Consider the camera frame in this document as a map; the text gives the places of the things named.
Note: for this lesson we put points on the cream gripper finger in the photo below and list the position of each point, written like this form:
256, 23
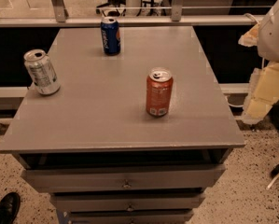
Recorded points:
263, 93
250, 38

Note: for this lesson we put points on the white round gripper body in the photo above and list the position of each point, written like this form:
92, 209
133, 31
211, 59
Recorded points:
275, 34

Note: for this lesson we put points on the red coke can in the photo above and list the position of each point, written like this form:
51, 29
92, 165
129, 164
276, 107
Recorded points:
159, 86

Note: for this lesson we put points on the blue pepsi can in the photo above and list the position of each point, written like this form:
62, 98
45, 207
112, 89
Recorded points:
110, 35

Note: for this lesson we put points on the silver soda can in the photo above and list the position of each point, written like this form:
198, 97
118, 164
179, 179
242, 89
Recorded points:
41, 71

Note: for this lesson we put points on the black and white tool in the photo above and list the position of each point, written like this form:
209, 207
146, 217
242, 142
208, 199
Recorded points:
274, 175

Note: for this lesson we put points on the top grey drawer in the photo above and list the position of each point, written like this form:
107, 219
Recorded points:
124, 178

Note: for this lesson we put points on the grey drawer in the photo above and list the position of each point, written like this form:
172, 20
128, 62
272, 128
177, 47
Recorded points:
179, 216
124, 178
128, 202

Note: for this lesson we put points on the black office chair base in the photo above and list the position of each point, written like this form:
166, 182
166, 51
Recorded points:
115, 12

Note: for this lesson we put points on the middle grey drawer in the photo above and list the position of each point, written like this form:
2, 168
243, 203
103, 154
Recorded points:
128, 202

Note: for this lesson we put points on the grey drawer cabinet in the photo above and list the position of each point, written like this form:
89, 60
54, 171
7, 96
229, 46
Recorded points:
98, 118

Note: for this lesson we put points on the bottom grey drawer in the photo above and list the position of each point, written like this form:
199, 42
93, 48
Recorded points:
179, 216

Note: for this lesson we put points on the black leather shoe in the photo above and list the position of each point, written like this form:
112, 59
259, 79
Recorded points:
9, 208

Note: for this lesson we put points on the metal railing frame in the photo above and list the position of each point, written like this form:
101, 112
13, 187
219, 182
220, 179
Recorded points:
84, 13

